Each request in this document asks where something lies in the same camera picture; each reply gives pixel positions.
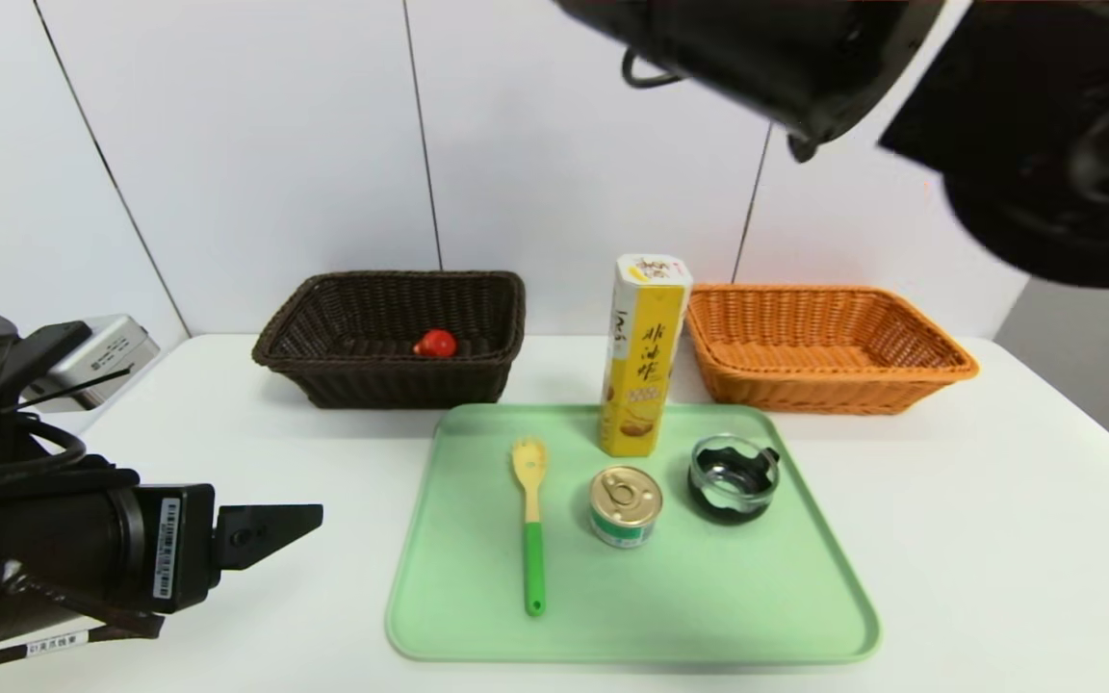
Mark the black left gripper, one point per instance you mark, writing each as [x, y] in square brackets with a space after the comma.
[179, 549]

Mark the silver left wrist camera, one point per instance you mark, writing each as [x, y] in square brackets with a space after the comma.
[102, 351]

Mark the dark brown wicker basket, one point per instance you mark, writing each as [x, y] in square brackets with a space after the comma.
[400, 385]

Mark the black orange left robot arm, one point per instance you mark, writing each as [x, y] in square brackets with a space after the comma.
[35, 549]

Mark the tin can green label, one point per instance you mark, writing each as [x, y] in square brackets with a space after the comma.
[625, 502]

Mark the glass jar black lid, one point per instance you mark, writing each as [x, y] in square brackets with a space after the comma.
[732, 504]

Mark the orange wicker basket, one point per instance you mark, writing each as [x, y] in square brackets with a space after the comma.
[805, 390]

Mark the light green plastic tray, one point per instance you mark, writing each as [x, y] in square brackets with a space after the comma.
[757, 597]

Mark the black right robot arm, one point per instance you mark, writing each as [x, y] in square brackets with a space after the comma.
[1045, 115]

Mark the red rubber duck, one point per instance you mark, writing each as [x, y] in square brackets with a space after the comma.
[436, 345]

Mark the tall yellow snack box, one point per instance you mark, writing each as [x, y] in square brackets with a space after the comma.
[641, 385]

